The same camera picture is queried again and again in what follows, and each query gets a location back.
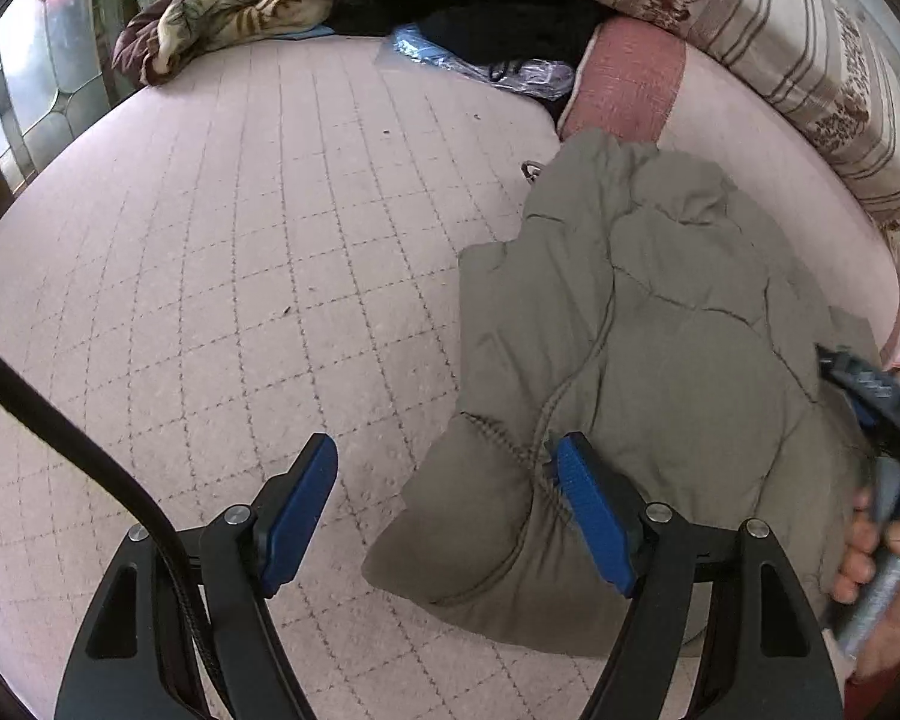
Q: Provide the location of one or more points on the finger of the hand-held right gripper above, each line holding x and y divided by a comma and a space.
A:
877, 397

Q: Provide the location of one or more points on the person's right forearm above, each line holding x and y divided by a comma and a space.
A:
892, 697

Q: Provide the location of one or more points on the person's right hand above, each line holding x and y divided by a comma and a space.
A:
855, 555

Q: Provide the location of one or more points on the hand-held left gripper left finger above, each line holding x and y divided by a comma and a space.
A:
296, 517

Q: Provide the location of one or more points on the olive green hooded puffer jacket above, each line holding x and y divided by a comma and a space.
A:
682, 360

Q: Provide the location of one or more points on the stained glass window panel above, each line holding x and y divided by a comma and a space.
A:
52, 60

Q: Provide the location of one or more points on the blue clear plastic bag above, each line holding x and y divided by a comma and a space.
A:
435, 52

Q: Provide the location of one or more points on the black clothes pile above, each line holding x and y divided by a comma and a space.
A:
480, 0

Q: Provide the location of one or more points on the pink bolster cushion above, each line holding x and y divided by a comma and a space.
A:
630, 67

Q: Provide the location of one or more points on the maroon cloth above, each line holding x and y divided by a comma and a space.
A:
139, 52

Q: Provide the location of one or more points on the striped floral pillow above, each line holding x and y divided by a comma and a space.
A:
780, 22

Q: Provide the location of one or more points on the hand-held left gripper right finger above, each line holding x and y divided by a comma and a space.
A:
592, 517

